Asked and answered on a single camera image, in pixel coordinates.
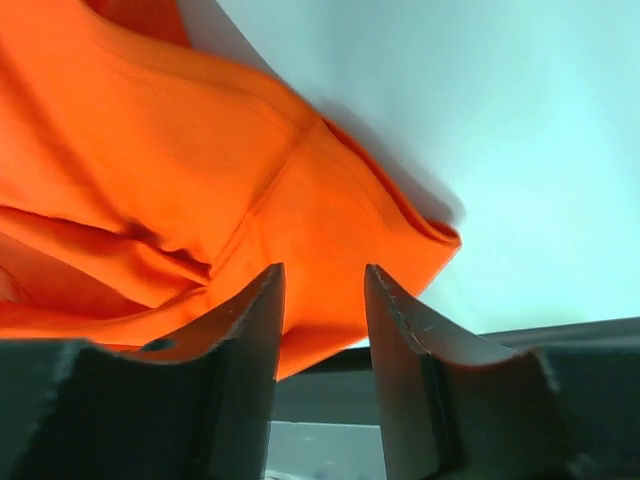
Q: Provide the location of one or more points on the orange t shirt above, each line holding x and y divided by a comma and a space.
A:
144, 183

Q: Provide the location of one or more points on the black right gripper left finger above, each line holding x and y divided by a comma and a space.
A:
193, 404

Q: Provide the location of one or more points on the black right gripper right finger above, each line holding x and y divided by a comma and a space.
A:
554, 412

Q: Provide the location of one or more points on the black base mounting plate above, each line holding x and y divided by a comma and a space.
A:
341, 389

